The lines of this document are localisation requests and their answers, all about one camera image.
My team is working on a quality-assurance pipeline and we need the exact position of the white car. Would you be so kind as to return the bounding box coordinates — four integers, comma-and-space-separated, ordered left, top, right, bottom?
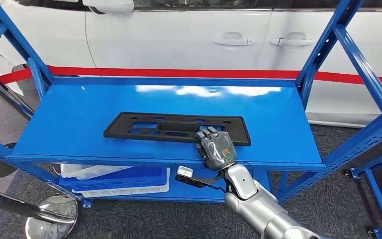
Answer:
0, 0, 382, 127

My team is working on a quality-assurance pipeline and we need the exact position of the blue wheeled cart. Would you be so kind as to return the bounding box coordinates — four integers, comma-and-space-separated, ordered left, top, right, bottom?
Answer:
351, 145, 382, 239

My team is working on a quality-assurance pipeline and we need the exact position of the white car side mirror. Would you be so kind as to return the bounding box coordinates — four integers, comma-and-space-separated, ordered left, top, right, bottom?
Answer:
82, 0, 135, 14

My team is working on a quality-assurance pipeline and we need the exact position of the chrome barrier stanchion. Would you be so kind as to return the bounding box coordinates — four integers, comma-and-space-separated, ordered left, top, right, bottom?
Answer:
0, 67, 36, 120
0, 184, 80, 239

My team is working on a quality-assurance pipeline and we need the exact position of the white plastic bin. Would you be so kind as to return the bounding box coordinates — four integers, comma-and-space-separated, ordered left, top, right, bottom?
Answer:
60, 164, 132, 181
76, 168, 171, 199

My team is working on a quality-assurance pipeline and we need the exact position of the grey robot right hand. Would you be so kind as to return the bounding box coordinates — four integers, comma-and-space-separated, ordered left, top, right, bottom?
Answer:
195, 125, 238, 172

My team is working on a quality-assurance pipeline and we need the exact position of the blue metal shelf rack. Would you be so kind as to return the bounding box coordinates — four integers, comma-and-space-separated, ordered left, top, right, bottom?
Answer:
0, 0, 382, 209

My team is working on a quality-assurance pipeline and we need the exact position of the white car door handle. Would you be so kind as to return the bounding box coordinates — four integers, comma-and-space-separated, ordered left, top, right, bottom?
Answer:
213, 32, 255, 47
270, 32, 315, 47

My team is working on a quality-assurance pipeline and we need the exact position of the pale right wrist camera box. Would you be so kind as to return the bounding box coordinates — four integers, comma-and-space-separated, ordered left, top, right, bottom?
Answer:
175, 166, 211, 189

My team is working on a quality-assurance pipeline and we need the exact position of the long red barrier belt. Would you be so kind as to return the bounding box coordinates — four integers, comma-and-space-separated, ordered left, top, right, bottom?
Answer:
0, 66, 382, 89

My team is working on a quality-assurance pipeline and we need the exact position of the black plastic frame part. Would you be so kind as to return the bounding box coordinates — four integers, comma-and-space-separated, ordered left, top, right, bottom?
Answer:
103, 112, 252, 147

